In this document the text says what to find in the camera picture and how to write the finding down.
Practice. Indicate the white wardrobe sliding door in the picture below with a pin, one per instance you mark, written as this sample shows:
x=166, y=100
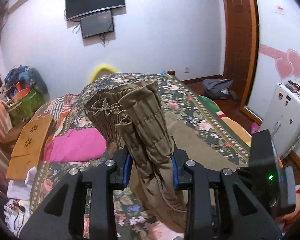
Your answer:
x=278, y=54

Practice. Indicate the pink folded pants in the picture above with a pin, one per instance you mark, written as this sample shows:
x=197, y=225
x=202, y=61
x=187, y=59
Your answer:
x=75, y=145

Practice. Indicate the wooden folding lap table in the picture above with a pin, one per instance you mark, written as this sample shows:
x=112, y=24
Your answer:
x=28, y=148

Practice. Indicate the small black wall monitor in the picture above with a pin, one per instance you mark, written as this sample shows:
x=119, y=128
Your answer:
x=97, y=24

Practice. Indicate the brown wooden door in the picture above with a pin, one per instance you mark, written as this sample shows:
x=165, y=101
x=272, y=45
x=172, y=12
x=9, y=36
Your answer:
x=242, y=33

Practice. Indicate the olive khaki pants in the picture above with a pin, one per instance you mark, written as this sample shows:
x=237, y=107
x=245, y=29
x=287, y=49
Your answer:
x=131, y=116

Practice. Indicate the floral dark green bedspread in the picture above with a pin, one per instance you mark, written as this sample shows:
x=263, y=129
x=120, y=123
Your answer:
x=191, y=120

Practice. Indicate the wooden stool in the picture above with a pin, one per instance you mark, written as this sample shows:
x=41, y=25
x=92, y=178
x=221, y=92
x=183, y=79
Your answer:
x=13, y=134

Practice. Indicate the striped patchwork sheet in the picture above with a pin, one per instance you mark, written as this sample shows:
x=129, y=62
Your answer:
x=58, y=108

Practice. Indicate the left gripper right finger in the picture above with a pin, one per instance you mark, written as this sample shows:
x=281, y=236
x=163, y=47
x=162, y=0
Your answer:
x=219, y=205

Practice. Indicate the person's right hand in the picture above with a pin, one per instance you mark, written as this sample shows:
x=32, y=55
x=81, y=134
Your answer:
x=286, y=221

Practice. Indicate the blue clothes pile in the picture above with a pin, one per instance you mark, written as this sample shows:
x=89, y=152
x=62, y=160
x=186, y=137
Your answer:
x=28, y=77

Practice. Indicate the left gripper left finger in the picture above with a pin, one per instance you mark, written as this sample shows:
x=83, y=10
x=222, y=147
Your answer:
x=61, y=214

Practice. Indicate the grey backpack on floor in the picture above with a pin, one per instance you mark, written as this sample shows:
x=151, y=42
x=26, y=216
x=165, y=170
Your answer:
x=219, y=89

